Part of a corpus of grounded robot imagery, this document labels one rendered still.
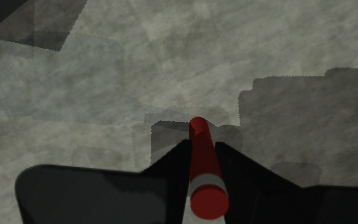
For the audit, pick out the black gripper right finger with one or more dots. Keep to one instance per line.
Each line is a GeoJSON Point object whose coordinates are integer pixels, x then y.
{"type": "Point", "coordinates": [256, 195]}

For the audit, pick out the dark red cylindrical peg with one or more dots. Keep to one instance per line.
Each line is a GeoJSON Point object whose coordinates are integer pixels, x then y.
{"type": "Point", "coordinates": [208, 197]}

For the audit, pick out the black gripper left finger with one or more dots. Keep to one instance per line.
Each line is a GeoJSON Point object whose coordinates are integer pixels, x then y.
{"type": "Point", "coordinates": [54, 194]}

